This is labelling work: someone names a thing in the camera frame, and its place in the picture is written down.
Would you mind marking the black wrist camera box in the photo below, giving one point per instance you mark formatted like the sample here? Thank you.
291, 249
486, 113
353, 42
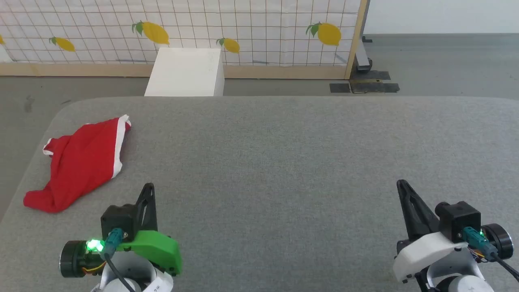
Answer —
119, 217
460, 217

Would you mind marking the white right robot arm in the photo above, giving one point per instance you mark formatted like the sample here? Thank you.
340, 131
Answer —
458, 280

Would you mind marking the grey metal panel stand leg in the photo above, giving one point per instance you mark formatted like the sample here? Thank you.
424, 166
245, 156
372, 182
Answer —
362, 59

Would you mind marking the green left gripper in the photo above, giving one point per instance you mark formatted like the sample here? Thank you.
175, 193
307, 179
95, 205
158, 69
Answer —
158, 249

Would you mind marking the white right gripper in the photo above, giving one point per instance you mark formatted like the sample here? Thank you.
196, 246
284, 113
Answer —
425, 251

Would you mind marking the lemon print divider panel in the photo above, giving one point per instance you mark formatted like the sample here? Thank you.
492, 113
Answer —
263, 24

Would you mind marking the taped flat stand base plate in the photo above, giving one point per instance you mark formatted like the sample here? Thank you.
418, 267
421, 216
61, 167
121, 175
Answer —
367, 86

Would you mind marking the red garment with white trim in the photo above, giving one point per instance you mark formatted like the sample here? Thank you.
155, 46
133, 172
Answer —
79, 162

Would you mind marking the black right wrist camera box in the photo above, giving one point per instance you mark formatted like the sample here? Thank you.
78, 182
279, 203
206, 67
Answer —
460, 217

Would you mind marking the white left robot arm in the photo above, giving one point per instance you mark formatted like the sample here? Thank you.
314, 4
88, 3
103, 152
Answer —
142, 280

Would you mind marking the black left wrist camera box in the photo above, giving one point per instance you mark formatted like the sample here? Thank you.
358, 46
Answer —
119, 217

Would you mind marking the grey fabric upholstered platform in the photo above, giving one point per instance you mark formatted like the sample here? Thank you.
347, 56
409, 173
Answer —
275, 162

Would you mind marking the white rectangular box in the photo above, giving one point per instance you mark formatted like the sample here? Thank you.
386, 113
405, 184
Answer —
184, 73

